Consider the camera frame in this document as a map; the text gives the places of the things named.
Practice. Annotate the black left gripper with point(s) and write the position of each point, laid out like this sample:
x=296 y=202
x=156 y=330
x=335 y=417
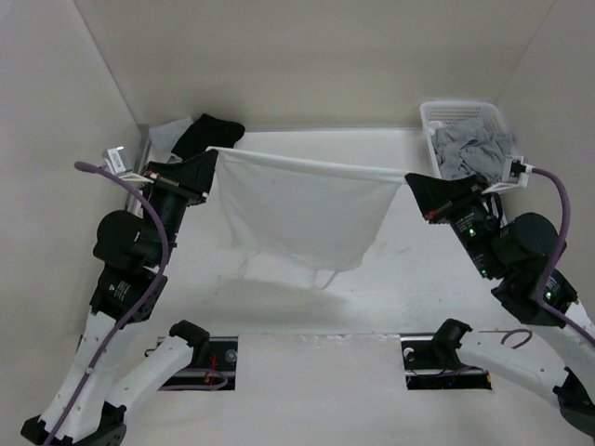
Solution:
x=201 y=168

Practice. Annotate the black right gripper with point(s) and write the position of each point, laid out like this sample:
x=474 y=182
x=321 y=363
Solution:
x=437 y=197

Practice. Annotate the white tank top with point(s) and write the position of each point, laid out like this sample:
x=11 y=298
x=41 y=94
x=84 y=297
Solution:
x=323 y=216

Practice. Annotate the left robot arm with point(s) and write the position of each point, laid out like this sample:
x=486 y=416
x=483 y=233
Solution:
x=92 y=406

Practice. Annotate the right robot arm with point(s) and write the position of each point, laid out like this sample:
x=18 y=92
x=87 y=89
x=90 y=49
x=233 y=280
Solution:
x=521 y=256

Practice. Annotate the folded black tank top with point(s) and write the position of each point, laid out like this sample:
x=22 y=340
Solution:
x=205 y=132

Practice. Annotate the folded grey tank top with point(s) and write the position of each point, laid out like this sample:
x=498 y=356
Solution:
x=163 y=139

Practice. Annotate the grey tank tops pile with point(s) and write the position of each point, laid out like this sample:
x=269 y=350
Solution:
x=467 y=148

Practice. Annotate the white plastic laundry basket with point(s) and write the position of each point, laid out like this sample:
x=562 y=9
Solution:
x=450 y=112

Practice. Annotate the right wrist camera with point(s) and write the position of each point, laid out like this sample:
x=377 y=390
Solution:
x=516 y=172

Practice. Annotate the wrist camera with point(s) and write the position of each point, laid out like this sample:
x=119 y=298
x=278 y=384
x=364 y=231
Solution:
x=516 y=172
x=117 y=162

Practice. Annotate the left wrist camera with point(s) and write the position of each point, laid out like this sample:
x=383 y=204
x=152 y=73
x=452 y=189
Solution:
x=117 y=162

